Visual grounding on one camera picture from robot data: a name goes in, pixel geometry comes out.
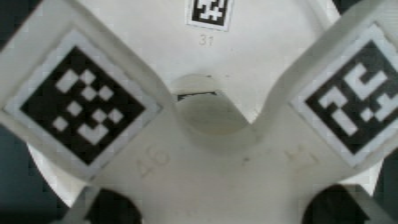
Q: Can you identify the white cylindrical table leg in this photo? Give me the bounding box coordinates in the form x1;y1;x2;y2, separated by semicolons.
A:
175;91;248;135

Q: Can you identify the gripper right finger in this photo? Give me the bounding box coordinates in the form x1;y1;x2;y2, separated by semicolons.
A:
300;184;398;224

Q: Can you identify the white round table top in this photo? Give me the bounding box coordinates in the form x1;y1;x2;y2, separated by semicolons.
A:
15;0;330;201

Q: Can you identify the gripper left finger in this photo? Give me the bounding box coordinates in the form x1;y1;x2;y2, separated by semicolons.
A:
54;186;142;224

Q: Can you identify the white cross-shaped table base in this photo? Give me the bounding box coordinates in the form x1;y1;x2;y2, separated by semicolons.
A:
0;0;398;224

